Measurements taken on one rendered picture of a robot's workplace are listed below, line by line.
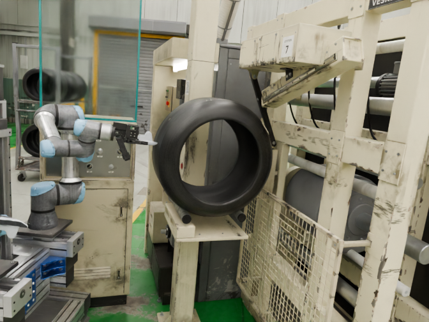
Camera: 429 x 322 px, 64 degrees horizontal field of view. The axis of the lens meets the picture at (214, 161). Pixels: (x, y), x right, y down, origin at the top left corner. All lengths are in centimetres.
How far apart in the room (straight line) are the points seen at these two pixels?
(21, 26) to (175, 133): 1166
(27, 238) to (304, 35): 167
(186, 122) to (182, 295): 117
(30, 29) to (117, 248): 1093
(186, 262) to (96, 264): 63
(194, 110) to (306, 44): 54
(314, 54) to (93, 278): 191
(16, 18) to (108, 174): 1107
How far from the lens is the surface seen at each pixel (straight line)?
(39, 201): 198
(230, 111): 156
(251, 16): 1116
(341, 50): 141
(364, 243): 147
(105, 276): 250
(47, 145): 158
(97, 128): 156
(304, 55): 144
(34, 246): 205
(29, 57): 1279
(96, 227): 235
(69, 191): 199
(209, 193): 190
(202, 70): 191
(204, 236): 171
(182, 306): 231
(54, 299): 237
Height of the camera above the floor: 149
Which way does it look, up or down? 11 degrees down
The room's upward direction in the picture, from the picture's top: 5 degrees clockwise
